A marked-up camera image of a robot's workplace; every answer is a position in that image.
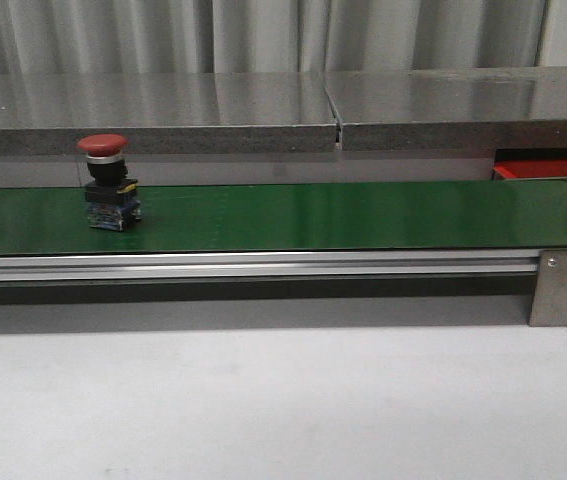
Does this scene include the green conveyor belt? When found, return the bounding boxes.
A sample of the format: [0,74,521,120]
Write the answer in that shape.
[0,179,567,256]

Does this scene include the left grey stone slab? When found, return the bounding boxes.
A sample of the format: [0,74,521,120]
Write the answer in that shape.
[0,73,337,156]

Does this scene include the grey stone slab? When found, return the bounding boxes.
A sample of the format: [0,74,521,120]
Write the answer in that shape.
[323,67,567,151]
[0,73,337,156]

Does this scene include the right grey stone slab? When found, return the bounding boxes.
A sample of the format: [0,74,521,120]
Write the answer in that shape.
[323,67,567,151]

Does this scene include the red plastic bin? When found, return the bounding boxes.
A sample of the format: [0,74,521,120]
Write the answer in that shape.
[493,148,567,180]

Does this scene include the grey curtain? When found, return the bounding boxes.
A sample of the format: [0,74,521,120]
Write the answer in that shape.
[0,1,567,74]

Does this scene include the aluminium conveyor frame rail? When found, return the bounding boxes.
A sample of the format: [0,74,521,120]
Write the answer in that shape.
[0,249,540,283]

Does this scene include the steel conveyor support bracket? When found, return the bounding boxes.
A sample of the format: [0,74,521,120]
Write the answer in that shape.
[528,249,567,327]

